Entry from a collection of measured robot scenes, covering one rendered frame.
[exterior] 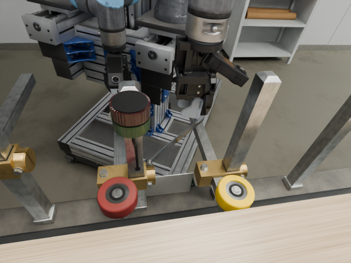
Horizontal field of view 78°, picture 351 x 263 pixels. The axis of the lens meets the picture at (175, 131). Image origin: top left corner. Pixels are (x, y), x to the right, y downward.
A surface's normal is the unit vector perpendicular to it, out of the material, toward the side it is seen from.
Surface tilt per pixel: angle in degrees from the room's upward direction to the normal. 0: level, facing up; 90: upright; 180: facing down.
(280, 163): 0
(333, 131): 90
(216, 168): 0
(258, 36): 90
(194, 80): 90
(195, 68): 90
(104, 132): 0
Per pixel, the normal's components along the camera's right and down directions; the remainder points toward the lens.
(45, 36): -0.34, 0.64
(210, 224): 0.08, -0.71
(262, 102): 0.18, 0.70
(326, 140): -0.98, 0.07
